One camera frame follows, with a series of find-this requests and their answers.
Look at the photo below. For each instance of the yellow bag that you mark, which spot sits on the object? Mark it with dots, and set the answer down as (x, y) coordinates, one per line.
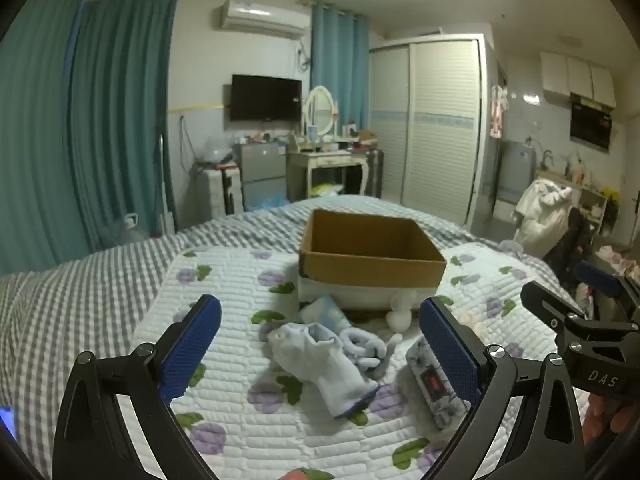
(325, 190)

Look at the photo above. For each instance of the white fluffy sock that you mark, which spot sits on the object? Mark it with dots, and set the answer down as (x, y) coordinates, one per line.
(400, 317)

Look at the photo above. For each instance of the small grey fridge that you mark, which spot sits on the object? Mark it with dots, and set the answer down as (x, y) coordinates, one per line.
(262, 170)

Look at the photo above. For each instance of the black chair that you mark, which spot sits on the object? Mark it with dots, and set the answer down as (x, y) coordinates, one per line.
(572, 245)

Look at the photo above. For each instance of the black wall television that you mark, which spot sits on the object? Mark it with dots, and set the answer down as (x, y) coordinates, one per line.
(265, 97)

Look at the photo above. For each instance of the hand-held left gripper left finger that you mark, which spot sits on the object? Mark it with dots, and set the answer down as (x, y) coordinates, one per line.
(192, 345)

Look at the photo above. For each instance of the black range hood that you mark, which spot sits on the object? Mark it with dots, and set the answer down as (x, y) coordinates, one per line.
(590, 125)

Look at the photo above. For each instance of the brown cardboard box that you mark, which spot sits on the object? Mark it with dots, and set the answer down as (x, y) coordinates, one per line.
(372, 242)

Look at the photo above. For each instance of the floral quilted blanket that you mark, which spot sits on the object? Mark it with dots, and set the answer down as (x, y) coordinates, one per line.
(235, 280)

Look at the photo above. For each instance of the cream dressing table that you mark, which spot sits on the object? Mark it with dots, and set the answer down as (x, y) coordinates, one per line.
(325, 160)

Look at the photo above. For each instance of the grey washing machine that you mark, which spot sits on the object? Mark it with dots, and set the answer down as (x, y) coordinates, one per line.
(515, 170)

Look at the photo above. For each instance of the white suitcase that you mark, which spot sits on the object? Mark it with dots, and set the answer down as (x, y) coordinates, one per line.
(220, 192)

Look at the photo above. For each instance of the wooden kitchen shelf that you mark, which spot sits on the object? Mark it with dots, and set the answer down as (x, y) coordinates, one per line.
(595, 205)

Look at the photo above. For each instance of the white sliding wardrobe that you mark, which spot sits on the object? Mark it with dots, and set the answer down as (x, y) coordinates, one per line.
(440, 125)

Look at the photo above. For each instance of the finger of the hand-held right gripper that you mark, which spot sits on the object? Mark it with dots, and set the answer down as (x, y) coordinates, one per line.
(550, 305)
(597, 277)

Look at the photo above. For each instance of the white oval mirror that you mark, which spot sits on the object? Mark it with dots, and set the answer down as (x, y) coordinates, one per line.
(320, 110)

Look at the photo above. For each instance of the blue curtain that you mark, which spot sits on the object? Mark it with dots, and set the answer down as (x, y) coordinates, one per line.
(340, 60)

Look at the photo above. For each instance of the white kitchen wall cabinets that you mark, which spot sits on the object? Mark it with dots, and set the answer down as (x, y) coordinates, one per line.
(577, 77)

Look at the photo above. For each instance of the floral fabric pouch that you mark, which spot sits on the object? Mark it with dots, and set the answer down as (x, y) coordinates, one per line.
(425, 375)

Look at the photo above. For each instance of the person's right hand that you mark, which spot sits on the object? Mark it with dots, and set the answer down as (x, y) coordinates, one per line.
(602, 417)

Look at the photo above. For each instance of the hanging pink cloth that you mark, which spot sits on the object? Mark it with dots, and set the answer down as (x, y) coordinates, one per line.
(497, 112)

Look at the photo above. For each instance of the white grey sock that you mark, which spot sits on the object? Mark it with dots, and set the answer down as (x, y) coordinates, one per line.
(367, 347)

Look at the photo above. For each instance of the clear plastic bag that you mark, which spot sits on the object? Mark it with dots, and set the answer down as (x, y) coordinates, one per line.
(217, 150)

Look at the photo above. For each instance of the white coat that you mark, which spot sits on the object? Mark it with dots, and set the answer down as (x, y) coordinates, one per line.
(542, 215)

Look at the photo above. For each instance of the beige plush toy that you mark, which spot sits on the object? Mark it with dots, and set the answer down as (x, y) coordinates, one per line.
(471, 324)

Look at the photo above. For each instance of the light blue sock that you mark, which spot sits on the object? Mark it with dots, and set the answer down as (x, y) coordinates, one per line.
(325, 312)

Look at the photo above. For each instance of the blue lit screen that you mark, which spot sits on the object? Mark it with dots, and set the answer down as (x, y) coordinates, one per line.
(7, 422)

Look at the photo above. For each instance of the blue plastic bag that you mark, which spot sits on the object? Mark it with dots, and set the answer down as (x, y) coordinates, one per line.
(270, 203)

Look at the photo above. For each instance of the teal curtain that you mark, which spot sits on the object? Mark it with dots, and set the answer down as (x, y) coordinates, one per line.
(35, 150)
(120, 120)

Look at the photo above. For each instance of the white sock with blue trim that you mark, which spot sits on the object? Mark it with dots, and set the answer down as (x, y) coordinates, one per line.
(325, 362)

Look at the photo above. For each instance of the white air conditioner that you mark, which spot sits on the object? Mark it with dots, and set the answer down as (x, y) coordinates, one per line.
(262, 17)

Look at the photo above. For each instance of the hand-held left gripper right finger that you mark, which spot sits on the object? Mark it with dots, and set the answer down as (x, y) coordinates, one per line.
(450, 350)

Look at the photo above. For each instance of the clear water jug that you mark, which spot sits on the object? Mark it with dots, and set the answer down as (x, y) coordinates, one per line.
(127, 232)

